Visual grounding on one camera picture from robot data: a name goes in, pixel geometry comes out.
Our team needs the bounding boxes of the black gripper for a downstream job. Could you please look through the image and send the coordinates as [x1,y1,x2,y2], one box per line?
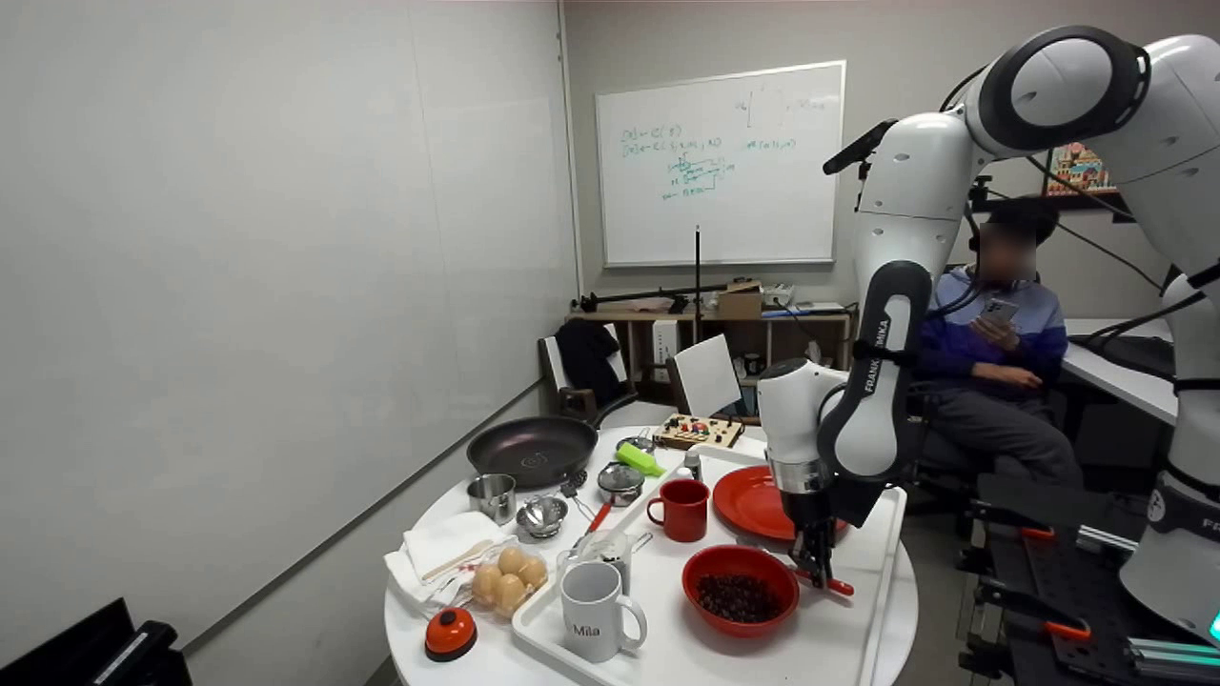
[779,486,853,595]

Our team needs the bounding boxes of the red handled metal spoon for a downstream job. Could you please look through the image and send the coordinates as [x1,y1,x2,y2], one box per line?
[798,556,858,602]

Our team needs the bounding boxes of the red plate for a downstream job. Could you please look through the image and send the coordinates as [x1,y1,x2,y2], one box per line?
[709,461,804,548]

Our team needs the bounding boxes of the white plastic tray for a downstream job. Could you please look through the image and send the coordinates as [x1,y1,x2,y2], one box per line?
[506,439,911,686]

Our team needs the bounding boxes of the dark brown beans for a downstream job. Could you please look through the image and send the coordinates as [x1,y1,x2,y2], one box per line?
[699,575,785,626]

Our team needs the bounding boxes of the red bowl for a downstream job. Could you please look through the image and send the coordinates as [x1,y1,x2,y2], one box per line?
[677,543,804,646]

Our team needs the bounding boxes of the red mug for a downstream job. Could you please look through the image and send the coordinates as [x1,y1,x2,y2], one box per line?
[646,477,713,543]

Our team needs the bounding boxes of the black office chair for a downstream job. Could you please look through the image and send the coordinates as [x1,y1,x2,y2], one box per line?
[905,377,1006,512]

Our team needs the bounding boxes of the green plastic tool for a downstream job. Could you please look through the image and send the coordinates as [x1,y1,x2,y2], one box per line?
[612,434,672,478]

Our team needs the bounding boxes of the white paper sheet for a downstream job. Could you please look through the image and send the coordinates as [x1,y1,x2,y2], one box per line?
[666,330,742,419]

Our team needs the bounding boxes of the white mug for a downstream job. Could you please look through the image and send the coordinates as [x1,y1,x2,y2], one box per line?
[557,560,651,666]

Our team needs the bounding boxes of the seated person in blue jacket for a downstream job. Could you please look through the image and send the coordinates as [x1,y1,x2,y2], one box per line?
[906,195,1092,499]

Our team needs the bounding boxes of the small cardboard box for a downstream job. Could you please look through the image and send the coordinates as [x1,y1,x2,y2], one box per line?
[709,276,768,321]

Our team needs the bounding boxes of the small steel bowl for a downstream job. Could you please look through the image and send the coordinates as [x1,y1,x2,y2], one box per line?
[512,490,571,543]

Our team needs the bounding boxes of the black jacket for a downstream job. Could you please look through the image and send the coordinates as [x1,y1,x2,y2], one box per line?
[548,315,633,411]

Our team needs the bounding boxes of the black frying pan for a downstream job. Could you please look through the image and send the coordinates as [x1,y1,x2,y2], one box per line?
[460,415,601,499]

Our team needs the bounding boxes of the black boom stand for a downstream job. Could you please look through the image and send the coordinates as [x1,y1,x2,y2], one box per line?
[568,223,737,321]

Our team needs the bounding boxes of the small steel cup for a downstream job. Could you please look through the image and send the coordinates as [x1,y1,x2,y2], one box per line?
[466,467,520,527]

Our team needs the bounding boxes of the white desk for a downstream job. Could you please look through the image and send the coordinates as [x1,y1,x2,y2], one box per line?
[1060,315,1186,429]

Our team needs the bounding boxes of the white paper napkins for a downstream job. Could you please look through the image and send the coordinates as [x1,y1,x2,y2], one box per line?
[380,508,506,612]

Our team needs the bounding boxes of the whiteboard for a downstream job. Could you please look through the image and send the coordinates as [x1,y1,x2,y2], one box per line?
[595,57,851,271]

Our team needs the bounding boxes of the red handled mesh strainer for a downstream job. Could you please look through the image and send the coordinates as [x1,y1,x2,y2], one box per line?
[590,456,647,512]

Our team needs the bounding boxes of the red handled table knife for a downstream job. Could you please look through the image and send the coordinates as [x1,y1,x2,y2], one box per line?
[559,501,618,567]

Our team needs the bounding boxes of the red handled clamp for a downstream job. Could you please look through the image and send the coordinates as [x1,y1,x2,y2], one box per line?
[1006,608,1099,646]

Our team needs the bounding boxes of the black stereo camera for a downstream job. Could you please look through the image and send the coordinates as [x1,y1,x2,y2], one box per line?
[820,118,901,179]

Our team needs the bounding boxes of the colourful wall poster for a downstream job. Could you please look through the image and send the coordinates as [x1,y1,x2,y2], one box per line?
[1046,142,1125,199]

